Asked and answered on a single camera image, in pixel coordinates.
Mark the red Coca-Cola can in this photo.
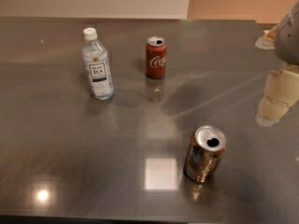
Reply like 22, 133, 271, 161
146, 36, 166, 78

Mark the clear tea bottle white cap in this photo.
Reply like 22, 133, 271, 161
82, 27, 114, 100

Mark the orange soda can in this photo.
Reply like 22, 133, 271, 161
183, 125, 226, 183

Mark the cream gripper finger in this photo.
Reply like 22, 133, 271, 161
255, 25, 278, 49
255, 64, 299, 127

